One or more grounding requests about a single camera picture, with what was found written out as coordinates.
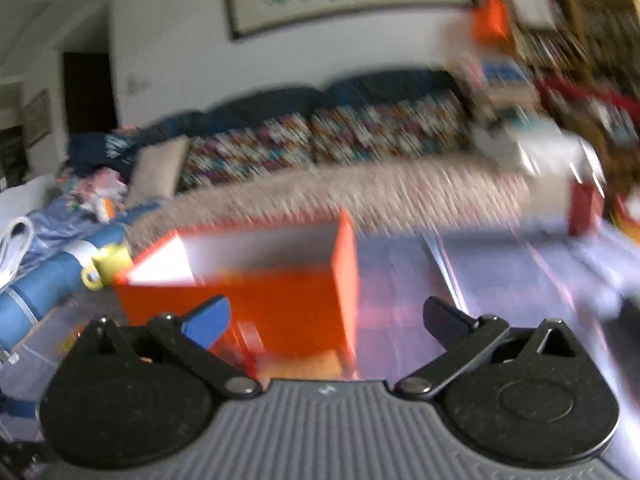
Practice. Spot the pink floral clothes pile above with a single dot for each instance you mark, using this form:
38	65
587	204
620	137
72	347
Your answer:
92	192

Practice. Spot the floral sofa cushion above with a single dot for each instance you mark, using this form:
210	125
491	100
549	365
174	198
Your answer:
245	152
390	125

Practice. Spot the white folded cloth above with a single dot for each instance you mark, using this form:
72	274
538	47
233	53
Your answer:
15	250

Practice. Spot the white box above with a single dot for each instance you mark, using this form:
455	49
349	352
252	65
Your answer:
540	147

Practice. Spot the light blue plastic bag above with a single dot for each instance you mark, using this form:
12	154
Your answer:
60	220

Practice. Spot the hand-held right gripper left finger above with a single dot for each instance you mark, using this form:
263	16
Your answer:
207	321

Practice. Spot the floral sofa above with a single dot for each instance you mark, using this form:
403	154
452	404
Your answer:
260	105

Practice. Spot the red can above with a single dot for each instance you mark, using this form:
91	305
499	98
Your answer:
585	210

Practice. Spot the stack of books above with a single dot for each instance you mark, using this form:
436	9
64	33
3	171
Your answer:
502	85

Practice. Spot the yellow cup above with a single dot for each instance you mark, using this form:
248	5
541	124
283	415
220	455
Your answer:
112	260

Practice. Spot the wooden bookshelf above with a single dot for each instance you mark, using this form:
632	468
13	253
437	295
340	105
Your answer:
590	15

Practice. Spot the orange cardboard box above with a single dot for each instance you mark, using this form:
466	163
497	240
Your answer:
280	305

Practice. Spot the beige pillow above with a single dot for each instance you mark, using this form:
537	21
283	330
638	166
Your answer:
157	170

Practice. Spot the beige quilted blanket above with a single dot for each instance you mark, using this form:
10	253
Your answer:
350	195

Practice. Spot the blue plaid cloth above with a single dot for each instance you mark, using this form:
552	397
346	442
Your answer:
500	285

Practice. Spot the blue rolled mat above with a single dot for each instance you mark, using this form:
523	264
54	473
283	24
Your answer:
30	305

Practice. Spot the orange paper bag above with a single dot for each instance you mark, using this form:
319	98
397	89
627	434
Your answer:
491	19

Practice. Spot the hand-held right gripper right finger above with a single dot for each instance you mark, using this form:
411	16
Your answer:
447	322

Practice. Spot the red cloth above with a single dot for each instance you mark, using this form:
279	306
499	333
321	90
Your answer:
590	100

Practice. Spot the small framed picture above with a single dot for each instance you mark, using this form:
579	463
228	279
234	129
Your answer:
36	119

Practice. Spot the dark blue garment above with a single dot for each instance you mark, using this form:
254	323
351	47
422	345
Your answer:
100	152

